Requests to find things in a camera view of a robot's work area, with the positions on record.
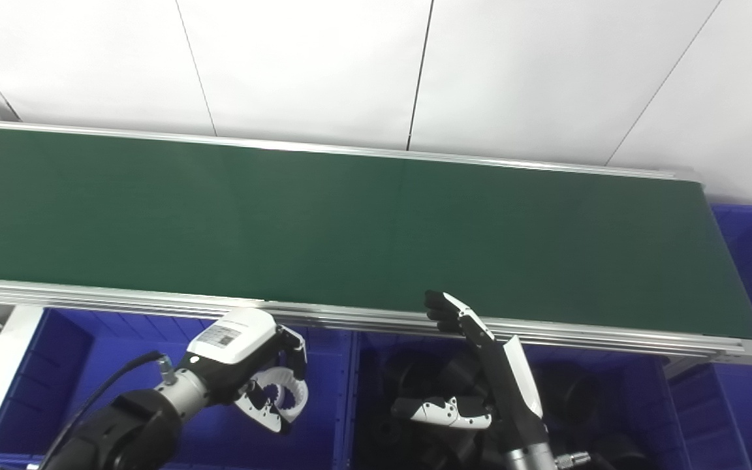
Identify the blue bin with black parts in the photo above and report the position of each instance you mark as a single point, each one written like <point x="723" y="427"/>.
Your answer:
<point x="643" y="405"/>

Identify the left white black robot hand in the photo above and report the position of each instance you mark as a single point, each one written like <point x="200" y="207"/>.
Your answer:
<point x="232" y="346"/>

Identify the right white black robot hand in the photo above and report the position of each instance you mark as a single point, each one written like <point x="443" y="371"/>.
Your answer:
<point x="500" y="385"/>

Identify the black cylindrical plastic part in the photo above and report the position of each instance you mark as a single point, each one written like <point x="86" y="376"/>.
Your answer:
<point x="382" y="444"/>
<point x="617" y="454"/>
<point x="408" y="375"/>
<point x="562" y="391"/>

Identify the blue bin with white parts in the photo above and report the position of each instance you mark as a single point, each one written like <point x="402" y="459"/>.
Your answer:
<point x="43" y="378"/>

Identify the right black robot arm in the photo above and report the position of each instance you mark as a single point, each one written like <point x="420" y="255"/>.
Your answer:
<point x="529" y="457"/>

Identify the green conveyor belt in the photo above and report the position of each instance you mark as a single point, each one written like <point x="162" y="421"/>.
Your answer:
<point x="376" y="228"/>

